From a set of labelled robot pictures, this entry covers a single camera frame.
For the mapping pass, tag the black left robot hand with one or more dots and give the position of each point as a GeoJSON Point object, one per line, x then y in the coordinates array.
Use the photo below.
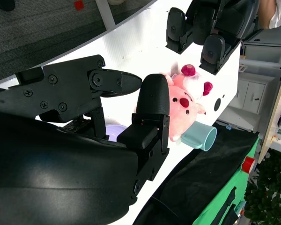
{"type": "Point", "coordinates": [224, 21]}

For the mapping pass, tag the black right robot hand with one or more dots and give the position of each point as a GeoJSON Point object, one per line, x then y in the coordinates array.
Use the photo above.
{"type": "Point", "coordinates": [61, 168]}

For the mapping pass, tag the pink plush doll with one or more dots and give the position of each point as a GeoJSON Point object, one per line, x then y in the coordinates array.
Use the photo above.
{"type": "Point", "coordinates": [180, 112]}

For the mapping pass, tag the purple plastic plate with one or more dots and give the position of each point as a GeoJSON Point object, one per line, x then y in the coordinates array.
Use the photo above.
{"type": "Point", "coordinates": [114, 132]}

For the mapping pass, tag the white cabinet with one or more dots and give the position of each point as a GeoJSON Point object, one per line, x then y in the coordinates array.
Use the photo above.
{"type": "Point", "coordinates": [253, 93]}

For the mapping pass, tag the black round table grommet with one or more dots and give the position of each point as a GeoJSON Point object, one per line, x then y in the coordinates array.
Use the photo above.
{"type": "Point", "coordinates": [218, 104]}

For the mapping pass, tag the light wooden board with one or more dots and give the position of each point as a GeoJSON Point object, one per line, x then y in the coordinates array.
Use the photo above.
{"type": "Point", "coordinates": [271, 117]}

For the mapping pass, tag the teal plastic cup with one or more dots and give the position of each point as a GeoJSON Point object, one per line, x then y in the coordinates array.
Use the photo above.
{"type": "Point", "coordinates": [199, 133]}

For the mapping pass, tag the black backdrop cloth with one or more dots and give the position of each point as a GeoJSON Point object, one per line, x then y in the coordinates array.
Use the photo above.
{"type": "Point", "coordinates": [201, 178]}

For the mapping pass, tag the red tape roll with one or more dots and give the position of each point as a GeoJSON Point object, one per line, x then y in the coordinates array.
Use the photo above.
{"type": "Point", "coordinates": [248, 164]}

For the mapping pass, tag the red square floor sticker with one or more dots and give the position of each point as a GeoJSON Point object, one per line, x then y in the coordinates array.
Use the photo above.
{"type": "Point", "coordinates": [79, 5]}

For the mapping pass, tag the green cloth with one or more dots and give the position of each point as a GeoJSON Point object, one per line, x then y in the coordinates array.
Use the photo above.
{"type": "Point", "coordinates": [238, 173]}

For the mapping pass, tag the black shoe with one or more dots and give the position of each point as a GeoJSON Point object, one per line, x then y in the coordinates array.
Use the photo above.
{"type": "Point", "coordinates": [3, 4]}

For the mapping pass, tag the green leafy plant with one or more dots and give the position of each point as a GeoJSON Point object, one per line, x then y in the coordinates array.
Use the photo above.
{"type": "Point", "coordinates": [271, 192]}

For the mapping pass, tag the white table frame bar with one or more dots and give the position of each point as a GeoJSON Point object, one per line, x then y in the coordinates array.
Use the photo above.
{"type": "Point", "coordinates": [106, 14]}

